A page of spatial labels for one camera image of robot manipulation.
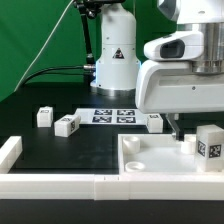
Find white cable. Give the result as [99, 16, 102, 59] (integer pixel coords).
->
[13, 0, 75, 93]

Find white U-shaped fence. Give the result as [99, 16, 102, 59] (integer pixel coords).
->
[0, 136, 224, 200]

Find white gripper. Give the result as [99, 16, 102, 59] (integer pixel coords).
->
[135, 31, 224, 140]

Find black cable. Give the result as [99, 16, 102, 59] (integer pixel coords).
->
[20, 65, 98, 88]

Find white marker base plate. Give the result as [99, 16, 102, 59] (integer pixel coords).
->
[75, 108, 147, 125]

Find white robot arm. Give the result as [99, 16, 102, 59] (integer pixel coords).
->
[91, 0, 224, 137]

